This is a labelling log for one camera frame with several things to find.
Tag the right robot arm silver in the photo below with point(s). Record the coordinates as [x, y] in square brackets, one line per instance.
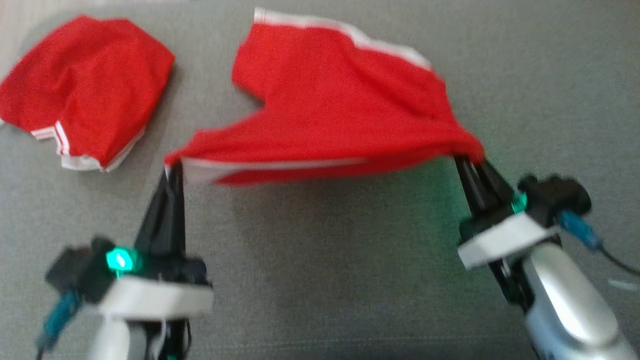
[565, 300]

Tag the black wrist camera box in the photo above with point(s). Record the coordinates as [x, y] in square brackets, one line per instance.
[555, 197]
[80, 272]

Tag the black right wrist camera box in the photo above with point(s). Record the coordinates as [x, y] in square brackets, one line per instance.
[555, 197]

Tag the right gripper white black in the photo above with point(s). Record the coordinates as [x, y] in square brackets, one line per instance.
[505, 237]

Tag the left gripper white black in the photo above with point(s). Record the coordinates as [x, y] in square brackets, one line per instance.
[160, 300]

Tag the red and white garment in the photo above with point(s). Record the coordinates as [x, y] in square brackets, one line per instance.
[85, 85]

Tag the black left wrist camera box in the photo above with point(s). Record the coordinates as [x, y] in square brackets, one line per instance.
[80, 272]

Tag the red garment with number 23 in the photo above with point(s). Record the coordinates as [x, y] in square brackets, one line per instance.
[340, 110]

